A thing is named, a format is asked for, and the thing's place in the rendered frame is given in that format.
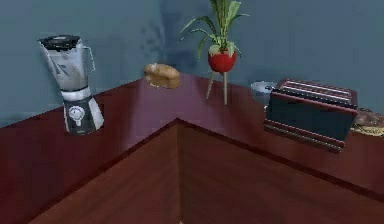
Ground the dark red wooden counter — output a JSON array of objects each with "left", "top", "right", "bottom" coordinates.
[{"left": 0, "top": 72, "right": 384, "bottom": 224}]

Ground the house plant in red pot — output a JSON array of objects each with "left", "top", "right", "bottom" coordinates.
[{"left": 179, "top": 0, "right": 250, "bottom": 106}]

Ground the white blender with black lid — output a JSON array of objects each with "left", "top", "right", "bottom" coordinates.
[{"left": 37, "top": 34, "right": 105, "bottom": 136}]

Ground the brown food on yellow plate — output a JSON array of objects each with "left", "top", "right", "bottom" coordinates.
[{"left": 350, "top": 107, "right": 384, "bottom": 137}]

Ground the dark red and black toaster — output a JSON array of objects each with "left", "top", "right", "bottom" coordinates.
[{"left": 263, "top": 78, "right": 359, "bottom": 154}]

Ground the brown bread loaf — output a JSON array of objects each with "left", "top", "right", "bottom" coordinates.
[{"left": 143, "top": 63, "right": 182, "bottom": 90}]

